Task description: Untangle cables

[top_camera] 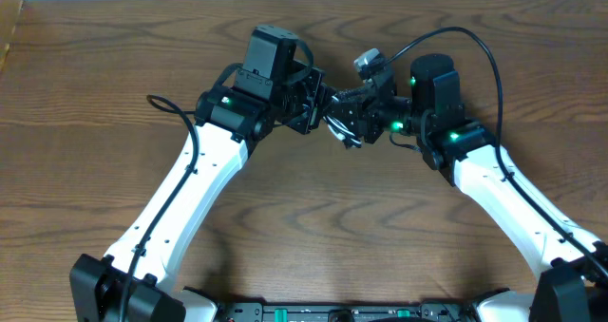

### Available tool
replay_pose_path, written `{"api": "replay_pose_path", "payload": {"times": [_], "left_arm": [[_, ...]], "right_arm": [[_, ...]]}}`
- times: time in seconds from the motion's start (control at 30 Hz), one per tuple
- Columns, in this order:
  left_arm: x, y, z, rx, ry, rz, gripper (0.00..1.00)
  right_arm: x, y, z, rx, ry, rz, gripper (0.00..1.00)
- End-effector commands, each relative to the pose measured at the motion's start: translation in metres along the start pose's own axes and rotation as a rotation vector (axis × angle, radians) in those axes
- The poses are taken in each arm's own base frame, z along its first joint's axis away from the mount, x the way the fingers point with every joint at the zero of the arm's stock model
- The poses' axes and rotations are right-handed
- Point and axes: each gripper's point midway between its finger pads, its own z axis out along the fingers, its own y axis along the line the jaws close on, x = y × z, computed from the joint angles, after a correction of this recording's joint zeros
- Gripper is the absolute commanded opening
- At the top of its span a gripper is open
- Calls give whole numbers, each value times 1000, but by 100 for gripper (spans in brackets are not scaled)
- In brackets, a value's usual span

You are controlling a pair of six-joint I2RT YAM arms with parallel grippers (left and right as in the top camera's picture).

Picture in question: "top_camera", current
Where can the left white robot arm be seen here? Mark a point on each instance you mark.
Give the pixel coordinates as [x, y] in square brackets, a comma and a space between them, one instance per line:
[136, 278]

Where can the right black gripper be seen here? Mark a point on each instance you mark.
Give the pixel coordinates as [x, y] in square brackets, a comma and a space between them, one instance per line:
[365, 109]

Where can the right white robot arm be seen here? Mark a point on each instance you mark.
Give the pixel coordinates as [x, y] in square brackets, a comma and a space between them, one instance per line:
[568, 262]

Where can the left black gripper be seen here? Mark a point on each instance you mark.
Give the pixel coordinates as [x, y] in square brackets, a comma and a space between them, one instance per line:
[315, 79]

